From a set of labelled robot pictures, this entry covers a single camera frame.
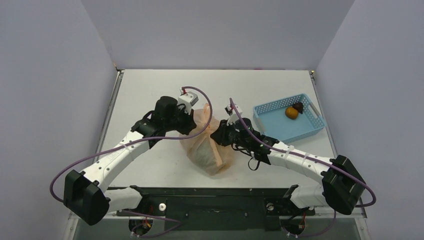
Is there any purple cable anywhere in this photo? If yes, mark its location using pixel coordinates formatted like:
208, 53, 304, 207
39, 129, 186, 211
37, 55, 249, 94
229, 97, 377, 209
49, 86, 214, 204

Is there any light blue plastic basket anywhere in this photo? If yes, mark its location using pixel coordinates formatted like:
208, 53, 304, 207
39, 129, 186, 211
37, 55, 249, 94
252, 93, 327, 144

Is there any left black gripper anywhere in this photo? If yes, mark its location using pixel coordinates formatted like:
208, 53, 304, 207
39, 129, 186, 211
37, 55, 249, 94
164, 105, 197, 136

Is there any orange fake fruit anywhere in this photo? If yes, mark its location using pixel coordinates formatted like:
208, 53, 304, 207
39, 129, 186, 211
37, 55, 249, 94
284, 106, 299, 120

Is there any orange plastic bag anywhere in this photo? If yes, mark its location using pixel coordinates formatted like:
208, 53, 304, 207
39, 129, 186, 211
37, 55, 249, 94
179, 103, 235, 176

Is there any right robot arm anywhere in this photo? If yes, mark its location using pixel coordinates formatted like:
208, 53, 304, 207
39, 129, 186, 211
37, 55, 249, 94
210, 118, 365, 215

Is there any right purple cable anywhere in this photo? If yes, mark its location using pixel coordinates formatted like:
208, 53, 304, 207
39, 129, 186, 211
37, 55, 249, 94
229, 97, 377, 209

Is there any dark red fake fruit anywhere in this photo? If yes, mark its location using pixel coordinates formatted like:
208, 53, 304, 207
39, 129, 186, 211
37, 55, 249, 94
292, 102, 304, 114

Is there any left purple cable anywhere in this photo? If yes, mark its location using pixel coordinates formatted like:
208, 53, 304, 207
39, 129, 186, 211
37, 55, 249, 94
49, 86, 214, 204

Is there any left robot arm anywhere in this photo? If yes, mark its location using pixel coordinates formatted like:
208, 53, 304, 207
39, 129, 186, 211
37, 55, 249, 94
63, 92, 199, 226

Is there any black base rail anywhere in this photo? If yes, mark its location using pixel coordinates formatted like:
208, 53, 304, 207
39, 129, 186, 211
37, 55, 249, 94
117, 187, 317, 231

